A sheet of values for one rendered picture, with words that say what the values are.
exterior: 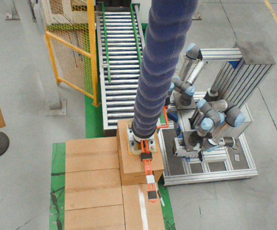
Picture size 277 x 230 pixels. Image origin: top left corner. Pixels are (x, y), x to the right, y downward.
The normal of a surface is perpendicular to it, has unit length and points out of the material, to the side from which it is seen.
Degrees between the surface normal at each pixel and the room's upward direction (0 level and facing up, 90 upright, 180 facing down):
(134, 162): 0
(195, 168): 0
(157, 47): 78
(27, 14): 90
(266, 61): 0
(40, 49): 90
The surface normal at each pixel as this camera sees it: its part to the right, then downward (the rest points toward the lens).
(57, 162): 0.11, -0.52
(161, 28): -0.48, 0.53
